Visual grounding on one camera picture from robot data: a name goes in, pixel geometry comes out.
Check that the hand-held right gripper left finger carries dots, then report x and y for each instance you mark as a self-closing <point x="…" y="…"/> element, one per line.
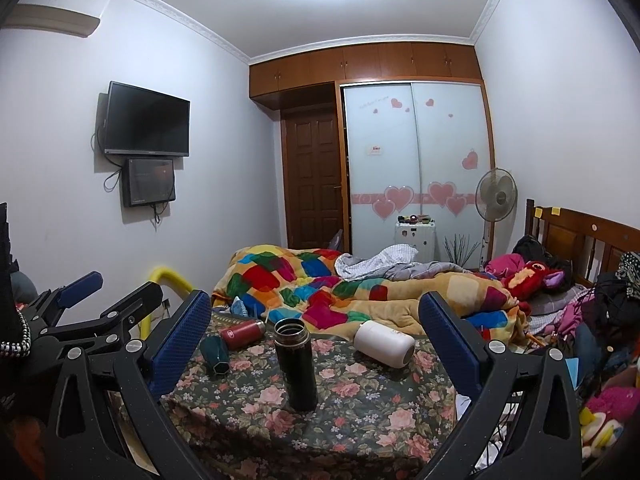
<point x="182" y="342"/>

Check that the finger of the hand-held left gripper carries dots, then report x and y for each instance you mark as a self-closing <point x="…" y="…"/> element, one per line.
<point x="131" y="305"/>
<point x="77" y="292"/>

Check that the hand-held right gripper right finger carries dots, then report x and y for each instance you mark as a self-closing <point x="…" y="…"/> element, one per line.
<point x="450" y="347"/>

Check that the white cup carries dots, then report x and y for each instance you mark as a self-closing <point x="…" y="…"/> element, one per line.
<point x="384" y="344"/>

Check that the dark green cup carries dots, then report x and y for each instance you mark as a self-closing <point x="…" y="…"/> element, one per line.
<point x="215" y="355"/>

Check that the red thermos cup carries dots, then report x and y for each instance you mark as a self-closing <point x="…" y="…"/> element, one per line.
<point x="242" y="335"/>

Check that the black steel thermos cup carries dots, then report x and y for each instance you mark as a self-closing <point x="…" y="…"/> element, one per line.
<point x="296" y="370"/>

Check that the bundle of dry twigs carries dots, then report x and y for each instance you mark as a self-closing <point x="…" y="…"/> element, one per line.
<point x="460" y="250"/>

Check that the pink clothing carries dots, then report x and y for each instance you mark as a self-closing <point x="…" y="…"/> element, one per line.
<point x="505" y="266"/>

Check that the red plush toy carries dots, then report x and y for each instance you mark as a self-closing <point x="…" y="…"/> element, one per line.
<point x="530" y="277"/>

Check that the grey striped cloth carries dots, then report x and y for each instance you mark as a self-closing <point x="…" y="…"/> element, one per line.
<point x="385" y="260"/>

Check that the floral tablecloth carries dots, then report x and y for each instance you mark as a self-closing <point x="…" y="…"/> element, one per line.
<point x="360" y="410"/>

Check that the small white cabinet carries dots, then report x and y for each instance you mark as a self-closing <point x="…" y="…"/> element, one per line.
<point x="415" y="240"/>

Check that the blue paper sheet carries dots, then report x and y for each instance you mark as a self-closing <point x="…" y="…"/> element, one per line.
<point x="572" y="367"/>

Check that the black bag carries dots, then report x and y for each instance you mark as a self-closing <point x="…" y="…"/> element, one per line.
<point x="532" y="250"/>

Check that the colourful patchwork blanket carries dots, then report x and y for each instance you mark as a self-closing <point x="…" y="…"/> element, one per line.
<point x="320" y="290"/>

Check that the white standing fan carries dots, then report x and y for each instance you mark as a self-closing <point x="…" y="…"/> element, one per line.
<point x="496" y="195"/>

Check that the pile of dark clothes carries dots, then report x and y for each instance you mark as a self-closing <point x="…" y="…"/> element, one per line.
<point x="612" y="300"/>

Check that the wooden bed headboard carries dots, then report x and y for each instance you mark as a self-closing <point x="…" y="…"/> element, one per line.
<point x="585" y="240"/>

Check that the yellow white toy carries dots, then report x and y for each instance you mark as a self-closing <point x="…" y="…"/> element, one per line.
<point x="602" y="430"/>

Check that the sliding wardrobe with pink hearts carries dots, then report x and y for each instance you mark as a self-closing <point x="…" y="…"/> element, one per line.
<point x="415" y="150"/>

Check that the brown wooden door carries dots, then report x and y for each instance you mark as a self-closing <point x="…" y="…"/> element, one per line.
<point x="312" y="180"/>

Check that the white air conditioner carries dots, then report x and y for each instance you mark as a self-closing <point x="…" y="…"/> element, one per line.
<point x="50" y="20"/>

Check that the wooden overhead cabinets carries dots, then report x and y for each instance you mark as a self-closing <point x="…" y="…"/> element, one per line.
<point x="370" y="67"/>

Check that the yellow padded rail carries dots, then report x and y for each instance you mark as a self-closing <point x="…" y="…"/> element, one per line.
<point x="167" y="277"/>

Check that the small wall-mounted black monitor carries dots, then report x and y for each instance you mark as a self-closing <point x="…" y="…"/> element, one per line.
<point x="150" y="182"/>

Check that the wall-mounted black television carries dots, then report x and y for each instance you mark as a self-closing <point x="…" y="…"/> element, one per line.
<point x="147" y="120"/>

